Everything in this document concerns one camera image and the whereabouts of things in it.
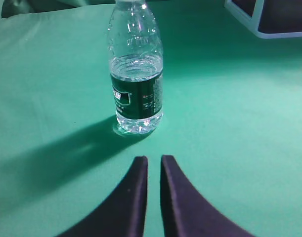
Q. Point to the clear plastic water bottle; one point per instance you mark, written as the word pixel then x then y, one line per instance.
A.
pixel 136 66

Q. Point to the white drawer cabinet frame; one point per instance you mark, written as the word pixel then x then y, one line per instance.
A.
pixel 268 19

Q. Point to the green table cloth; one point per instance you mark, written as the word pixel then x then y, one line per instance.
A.
pixel 232 119

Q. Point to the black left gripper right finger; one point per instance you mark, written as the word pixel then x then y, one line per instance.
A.
pixel 185 212

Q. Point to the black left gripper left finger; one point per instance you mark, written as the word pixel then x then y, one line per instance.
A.
pixel 122 213

